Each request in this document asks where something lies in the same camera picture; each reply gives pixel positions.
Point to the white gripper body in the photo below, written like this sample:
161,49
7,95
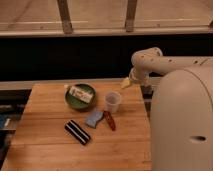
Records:
139,76

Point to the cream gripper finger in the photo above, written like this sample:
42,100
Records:
126,83

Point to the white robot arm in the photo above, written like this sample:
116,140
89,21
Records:
181,115

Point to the clear plastic cup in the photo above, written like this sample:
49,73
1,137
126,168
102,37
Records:
112,101

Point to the green bowl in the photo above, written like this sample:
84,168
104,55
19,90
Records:
76,103

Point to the white toothpaste tube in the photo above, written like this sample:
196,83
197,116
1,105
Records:
79,93

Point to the black striped rectangular block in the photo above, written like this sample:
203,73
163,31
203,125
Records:
76,131

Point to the right metal window post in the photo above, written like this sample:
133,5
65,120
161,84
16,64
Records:
130,15

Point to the metal window post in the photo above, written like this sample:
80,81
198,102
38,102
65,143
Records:
65,16
130,15

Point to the left metal window post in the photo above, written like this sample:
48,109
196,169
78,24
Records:
65,16

